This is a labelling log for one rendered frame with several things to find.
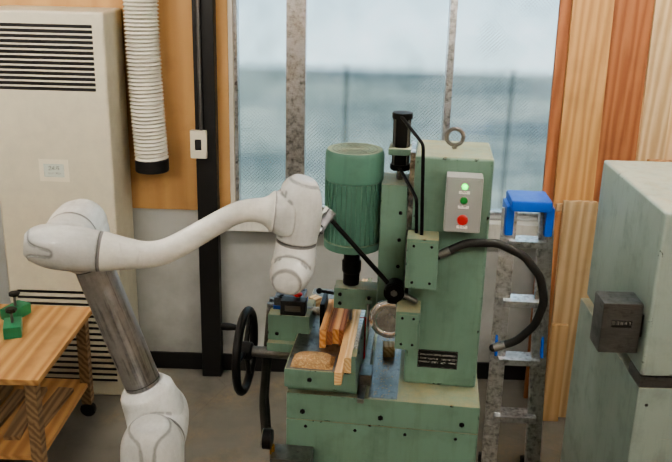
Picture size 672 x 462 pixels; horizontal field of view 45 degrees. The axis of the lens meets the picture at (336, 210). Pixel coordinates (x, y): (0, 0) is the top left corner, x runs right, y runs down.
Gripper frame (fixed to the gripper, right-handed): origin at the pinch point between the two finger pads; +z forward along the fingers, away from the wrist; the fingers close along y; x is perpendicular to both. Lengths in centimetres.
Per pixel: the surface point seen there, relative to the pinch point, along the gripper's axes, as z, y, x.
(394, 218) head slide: 7.1, 17.1, -16.1
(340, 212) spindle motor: 5.8, 7.3, -3.5
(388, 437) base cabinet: -8, -29, -61
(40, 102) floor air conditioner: 107, -82, 106
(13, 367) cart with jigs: 38, -138, 36
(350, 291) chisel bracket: 10.4, -10.5, -24.1
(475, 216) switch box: -2.9, 36.3, -29.3
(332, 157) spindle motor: 7.7, 17.1, 9.5
